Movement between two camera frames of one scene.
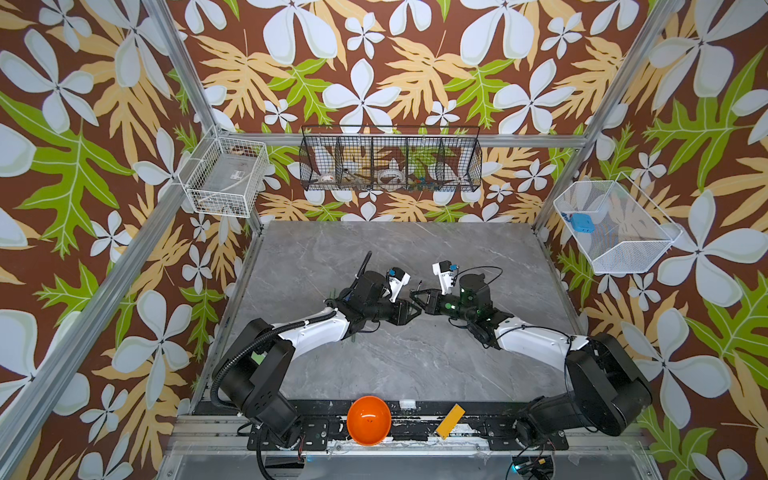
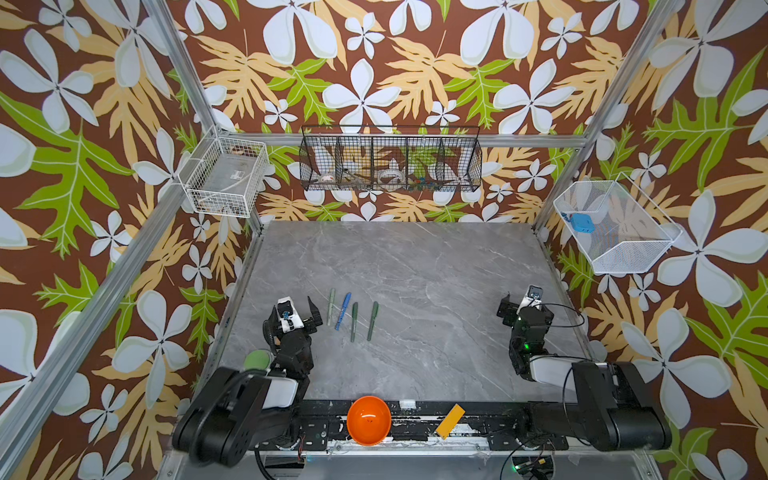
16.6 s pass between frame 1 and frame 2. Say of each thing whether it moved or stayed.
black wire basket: stayed
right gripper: moved
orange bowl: stayed
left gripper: moved
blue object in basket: stayed
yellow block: stayed
